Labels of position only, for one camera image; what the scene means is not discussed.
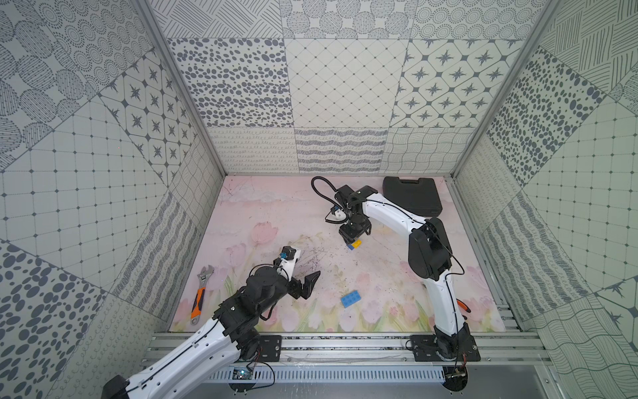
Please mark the left controller board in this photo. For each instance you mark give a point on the left controller board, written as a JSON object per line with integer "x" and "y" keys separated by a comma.
{"x": 242, "y": 380}

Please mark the aluminium mounting rail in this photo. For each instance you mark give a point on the aluminium mounting rail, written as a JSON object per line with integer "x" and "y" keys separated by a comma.
{"x": 506, "y": 348}

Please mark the black plastic tool case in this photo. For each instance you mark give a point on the black plastic tool case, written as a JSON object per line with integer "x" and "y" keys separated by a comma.
{"x": 420, "y": 196}

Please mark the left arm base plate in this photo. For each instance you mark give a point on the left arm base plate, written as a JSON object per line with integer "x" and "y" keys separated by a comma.
{"x": 266, "y": 348}

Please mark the controller board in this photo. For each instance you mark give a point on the controller board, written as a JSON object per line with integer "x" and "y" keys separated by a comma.
{"x": 456, "y": 378}
{"x": 242, "y": 380}

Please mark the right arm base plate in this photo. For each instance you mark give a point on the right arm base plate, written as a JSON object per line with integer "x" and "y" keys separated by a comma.
{"x": 430, "y": 348}

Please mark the right controller board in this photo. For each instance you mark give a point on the right controller board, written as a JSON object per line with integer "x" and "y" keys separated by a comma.
{"x": 456, "y": 378}

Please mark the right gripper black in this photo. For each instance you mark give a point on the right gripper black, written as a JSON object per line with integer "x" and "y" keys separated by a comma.
{"x": 349, "y": 235}

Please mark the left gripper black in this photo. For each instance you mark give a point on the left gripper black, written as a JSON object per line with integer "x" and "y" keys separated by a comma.
{"x": 296, "y": 284}

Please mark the orange handled pliers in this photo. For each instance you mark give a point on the orange handled pliers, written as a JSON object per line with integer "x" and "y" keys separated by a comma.
{"x": 463, "y": 306}

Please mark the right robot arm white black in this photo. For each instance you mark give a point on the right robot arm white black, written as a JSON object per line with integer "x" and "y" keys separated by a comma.
{"x": 428, "y": 254}

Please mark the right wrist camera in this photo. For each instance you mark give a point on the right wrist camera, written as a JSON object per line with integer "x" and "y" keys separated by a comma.
{"x": 342, "y": 197}

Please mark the light blue long lego brick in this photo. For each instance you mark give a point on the light blue long lego brick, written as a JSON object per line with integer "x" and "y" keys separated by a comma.
{"x": 350, "y": 299}

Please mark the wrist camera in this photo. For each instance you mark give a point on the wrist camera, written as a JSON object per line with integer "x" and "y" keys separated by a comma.
{"x": 342, "y": 197}
{"x": 287, "y": 261}

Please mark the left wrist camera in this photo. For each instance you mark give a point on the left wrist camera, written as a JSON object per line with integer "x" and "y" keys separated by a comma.
{"x": 287, "y": 261}

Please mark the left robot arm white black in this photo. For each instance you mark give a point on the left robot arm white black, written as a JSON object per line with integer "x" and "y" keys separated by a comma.
{"x": 229, "y": 336}

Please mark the orange handled adjustable wrench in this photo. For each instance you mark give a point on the orange handled adjustable wrench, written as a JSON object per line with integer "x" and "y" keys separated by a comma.
{"x": 203, "y": 279}

